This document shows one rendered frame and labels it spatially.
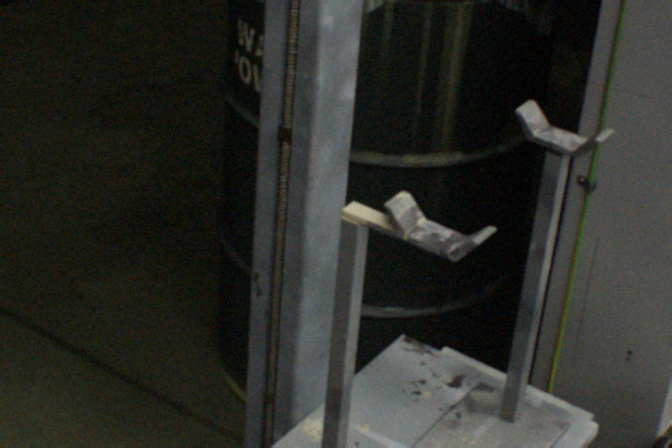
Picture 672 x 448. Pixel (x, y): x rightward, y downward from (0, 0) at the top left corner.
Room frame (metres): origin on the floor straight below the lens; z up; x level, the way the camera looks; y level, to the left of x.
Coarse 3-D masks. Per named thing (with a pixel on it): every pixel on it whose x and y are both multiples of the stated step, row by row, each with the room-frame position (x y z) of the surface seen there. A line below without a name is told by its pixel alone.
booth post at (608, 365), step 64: (640, 0) 1.35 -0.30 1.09; (640, 64) 1.34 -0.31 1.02; (640, 128) 1.33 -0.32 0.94; (576, 192) 1.36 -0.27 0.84; (640, 192) 1.32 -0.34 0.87; (640, 256) 1.31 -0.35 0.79; (576, 320) 1.35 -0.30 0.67; (640, 320) 1.31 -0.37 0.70; (576, 384) 1.34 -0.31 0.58; (640, 384) 1.30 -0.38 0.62
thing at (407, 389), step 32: (384, 352) 1.09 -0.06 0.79; (416, 352) 1.09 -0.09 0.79; (352, 384) 1.03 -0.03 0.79; (384, 384) 1.03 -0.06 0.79; (416, 384) 1.04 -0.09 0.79; (448, 384) 1.04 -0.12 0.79; (320, 416) 0.98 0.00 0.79; (352, 416) 0.98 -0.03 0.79; (384, 416) 0.99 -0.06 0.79; (416, 416) 0.99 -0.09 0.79; (576, 416) 1.01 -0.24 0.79
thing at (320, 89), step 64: (320, 0) 0.96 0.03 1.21; (320, 64) 0.96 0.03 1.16; (320, 128) 0.97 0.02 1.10; (256, 192) 0.99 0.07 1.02; (320, 192) 0.97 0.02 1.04; (256, 256) 0.99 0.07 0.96; (320, 256) 0.98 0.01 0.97; (256, 320) 0.99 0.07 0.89; (320, 320) 0.99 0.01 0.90; (256, 384) 0.98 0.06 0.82; (320, 384) 1.00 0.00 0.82
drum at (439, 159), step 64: (256, 0) 1.95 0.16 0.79; (384, 0) 1.85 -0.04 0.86; (448, 0) 1.85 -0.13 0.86; (512, 0) 1.90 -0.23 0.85; (256, 64) 1.95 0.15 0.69; (384, 64) 1.85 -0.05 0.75; (448, 64) 1.86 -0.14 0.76; (512, 64) 1.92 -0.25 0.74; (256, 128) 1.92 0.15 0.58; (384, 128) 1.85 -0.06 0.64; (448, 128) 1.86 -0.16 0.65; (512, 128) 1.94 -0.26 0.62; (384, 192) 1.85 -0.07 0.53; (448, 192) 1.87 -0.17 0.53; (512, 192) 1.96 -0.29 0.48; (384, 256) 1.85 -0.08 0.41; (512, 256) 2.01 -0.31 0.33; (384, 320) 1.85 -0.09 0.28; (448, 320) 1.88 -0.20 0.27
